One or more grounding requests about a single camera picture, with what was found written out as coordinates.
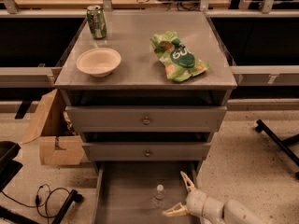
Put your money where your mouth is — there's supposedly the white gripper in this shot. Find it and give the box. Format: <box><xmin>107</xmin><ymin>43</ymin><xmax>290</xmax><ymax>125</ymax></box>
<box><xmin>163</xmin><ymin>171</ymin><xmax>224</xmax><ymax>220</ymax></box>

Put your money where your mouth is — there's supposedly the clear plastic water bottle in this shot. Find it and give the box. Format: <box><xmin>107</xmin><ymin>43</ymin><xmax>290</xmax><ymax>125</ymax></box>
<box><xmin>152</xmin><ymin>184</ymin><xmax>165</xmax><ymax>208</ymax></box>

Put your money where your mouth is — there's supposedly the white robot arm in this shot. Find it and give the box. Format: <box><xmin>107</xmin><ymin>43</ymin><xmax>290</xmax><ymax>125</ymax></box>
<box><xmin>163</xmin><ymin>171</ymin><xmax>265</xmax><ymax>224</ymax></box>

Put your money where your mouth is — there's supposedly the grey open bottom drawer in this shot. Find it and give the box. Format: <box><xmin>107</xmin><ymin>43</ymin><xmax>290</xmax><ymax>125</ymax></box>
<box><xmin>93</xmin><ymin>161</ymin><xmax>201</xmax><ymax>224</ymax></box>

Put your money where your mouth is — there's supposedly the grey top drawer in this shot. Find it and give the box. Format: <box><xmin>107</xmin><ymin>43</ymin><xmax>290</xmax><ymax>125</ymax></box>
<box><xmin>66</xmin><ymin>106</ymin><xmax>227</xmax><ymax>133</ymax></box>

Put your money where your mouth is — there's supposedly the grey middle drawer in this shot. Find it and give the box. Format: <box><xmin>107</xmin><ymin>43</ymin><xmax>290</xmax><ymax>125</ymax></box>
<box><xmin>82</xmin><ymin>142</ymin><xmax>210</xmax><ymax>161</ymax></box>

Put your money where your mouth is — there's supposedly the grey drawer cabinet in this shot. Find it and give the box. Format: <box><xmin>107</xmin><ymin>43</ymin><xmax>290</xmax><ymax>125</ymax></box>
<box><xmin>55</xmin><ymin>10</ymin><xmax>236</xmax><ymax>168</ymax></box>

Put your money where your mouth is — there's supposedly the black chair base leg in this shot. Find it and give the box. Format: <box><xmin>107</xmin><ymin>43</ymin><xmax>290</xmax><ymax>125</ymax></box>
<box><xmin>51</xmin><ymin>189</ymin><xmax>83</xmax><ymax>224</ymax></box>

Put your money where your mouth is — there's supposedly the black stand leg right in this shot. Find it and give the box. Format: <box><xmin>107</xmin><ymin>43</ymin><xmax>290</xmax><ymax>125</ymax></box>
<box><xmin>255</xmin><ymin>119</ymin><xmax>299</xmax><ymax>166</ymax></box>

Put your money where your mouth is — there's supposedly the green chip bag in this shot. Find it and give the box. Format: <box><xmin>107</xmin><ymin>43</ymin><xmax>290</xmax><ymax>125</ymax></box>
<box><xmin>150</xmin><ymin>31</ymin><xmax>209</xmax><ymax>82</ymax></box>

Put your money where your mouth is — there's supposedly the brown cardboard box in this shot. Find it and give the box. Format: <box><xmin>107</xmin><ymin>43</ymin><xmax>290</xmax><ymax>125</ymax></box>
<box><xmin>21</xmin><ymin>89</ymin><xmax>84</xmax><ymax>166</ymax></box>

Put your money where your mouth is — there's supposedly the beige paper bowl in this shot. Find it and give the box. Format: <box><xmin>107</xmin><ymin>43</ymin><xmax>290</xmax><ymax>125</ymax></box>
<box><xmin>76</xmin><ymin>48</ymin><xmax>121</xmax><ymax>77</ymax></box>

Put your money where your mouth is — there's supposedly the black chair at left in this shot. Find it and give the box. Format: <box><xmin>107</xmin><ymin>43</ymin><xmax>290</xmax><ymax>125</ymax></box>
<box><xmin>0</xmin><ymin>141</ymin><xmax>22</xmax><ymax>191</ymax></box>

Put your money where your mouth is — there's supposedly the green soda can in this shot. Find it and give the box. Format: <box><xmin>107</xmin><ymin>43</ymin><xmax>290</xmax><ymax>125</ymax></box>
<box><xmin>87</xmin><ymin>5</ymin><xmax>107</xmax><ymax>39</ymax></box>

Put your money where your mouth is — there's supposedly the black cable on floor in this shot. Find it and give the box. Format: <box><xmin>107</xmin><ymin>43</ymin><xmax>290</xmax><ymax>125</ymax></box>
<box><xmin>0</xmin><ymin>183</ymin><xmax>71</xmax><ymax>219</ymax></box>

